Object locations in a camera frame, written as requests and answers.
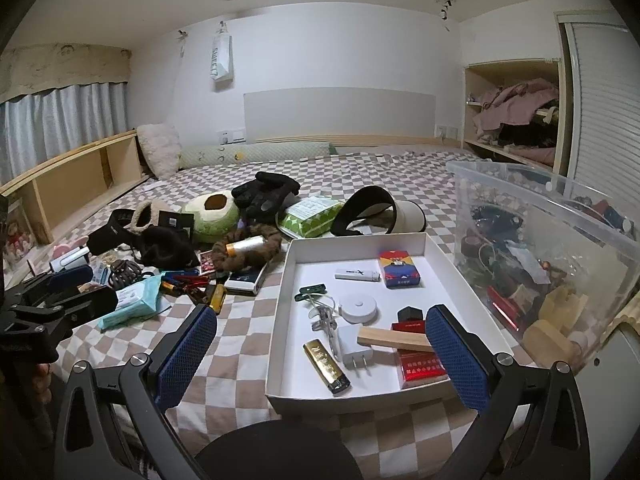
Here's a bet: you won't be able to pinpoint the wooden bedside shelf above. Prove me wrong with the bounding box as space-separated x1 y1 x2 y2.
0 129 152 247

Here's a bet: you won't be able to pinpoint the wooden pieces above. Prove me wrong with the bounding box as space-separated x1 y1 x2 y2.
529 289 592 362

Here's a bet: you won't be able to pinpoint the white round tape measure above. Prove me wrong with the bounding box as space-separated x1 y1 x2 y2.
338 294 379 325

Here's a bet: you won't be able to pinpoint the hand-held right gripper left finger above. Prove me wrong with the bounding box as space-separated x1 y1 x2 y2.
52 304 217 480

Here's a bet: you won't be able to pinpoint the white usb stick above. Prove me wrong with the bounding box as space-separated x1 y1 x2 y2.
333 268 377 284

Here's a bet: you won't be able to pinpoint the pile of clothes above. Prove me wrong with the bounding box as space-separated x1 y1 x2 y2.
472 78 560 163

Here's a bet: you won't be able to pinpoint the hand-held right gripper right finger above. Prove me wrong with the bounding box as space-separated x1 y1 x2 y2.
424 303 592 480

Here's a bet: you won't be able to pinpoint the small black box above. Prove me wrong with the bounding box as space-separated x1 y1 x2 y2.
391 306 426 334

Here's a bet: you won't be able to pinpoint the silver metal can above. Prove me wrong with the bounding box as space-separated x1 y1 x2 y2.
224 236 267 257

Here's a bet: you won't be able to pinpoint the black hair claw clip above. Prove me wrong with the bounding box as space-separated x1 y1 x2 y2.
108 258 144 289

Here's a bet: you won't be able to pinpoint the white charger plug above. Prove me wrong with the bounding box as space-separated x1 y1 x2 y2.
337 326 375 377

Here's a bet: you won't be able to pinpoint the long patterned bolster pillow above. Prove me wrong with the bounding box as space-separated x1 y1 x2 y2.
179 142 339 169

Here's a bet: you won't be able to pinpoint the black box with barcode label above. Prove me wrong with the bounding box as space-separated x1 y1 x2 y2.
159 212 195 241

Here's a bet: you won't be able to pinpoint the blue red card box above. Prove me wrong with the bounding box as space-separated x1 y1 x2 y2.
377 249 420 290

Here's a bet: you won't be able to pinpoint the person's left hand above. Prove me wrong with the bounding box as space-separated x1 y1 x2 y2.
29 361 52 403

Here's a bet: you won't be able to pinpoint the beige printed curtain valance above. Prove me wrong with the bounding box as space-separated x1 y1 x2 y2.
0 44 134 97

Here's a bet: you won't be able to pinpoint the pair of black gloves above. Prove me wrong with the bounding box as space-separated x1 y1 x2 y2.
232 171 301 224

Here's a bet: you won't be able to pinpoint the brown fluffy scrunchie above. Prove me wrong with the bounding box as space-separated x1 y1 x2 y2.
212 226 282 272

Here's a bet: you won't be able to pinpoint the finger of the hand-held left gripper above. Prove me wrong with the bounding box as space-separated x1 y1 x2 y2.
21 265 94 295
42 285 119 329

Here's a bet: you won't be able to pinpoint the white handheld gadget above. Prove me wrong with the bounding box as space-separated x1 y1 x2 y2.
49 247 91 272

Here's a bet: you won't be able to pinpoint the white hanging wall bag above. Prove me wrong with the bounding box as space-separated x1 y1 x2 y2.
209 22 235 81

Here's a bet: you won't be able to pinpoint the red cigarette pack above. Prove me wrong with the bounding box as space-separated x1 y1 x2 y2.
397 347 449 390

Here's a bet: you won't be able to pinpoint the light blue wet wipes pack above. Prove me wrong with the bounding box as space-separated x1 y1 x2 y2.
98 279 164 331

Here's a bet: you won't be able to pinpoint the white fluffy pillow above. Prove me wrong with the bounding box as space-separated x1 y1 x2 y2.
136 122 182 181

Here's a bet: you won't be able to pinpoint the dark blue flat box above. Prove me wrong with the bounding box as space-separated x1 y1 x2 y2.
223 267 269 295

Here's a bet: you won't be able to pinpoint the framed picture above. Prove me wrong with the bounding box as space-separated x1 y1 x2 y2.
0 199 37 264

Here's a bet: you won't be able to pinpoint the black sun visor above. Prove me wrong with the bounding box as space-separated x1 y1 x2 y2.
330 185 427 237

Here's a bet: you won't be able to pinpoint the green clip with cord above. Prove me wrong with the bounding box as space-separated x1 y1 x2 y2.
294 283 352 347

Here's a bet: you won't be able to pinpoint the wooden closet shelf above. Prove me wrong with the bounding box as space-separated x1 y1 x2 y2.
462 57 561 172

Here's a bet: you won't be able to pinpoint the white plastic appliance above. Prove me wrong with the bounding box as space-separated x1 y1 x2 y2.
574 319 640 412

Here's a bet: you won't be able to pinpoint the avocado plush toy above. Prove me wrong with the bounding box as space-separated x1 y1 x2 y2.
180 192 241 245

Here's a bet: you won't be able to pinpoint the white slatted closet door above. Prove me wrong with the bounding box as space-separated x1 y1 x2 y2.
556 9 640 242

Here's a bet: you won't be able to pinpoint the gold lighter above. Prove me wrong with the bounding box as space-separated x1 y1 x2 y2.
302 339 352 395

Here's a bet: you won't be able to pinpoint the pale blue curtain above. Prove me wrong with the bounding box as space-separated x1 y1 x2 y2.
0 82 129 187

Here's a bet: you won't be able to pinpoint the green tissue pack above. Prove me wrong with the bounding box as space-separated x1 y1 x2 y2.
276 195 346 239

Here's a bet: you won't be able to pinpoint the clear plastic storage bin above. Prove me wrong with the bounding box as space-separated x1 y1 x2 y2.
445 159 640 367

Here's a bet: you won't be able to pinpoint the black cap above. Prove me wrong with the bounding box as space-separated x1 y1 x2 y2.
87 209 134 257

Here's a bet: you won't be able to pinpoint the wooden block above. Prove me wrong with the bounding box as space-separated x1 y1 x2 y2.
356 327 434 353

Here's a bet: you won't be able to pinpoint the white tray box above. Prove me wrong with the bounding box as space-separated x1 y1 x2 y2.
264 232 516 402

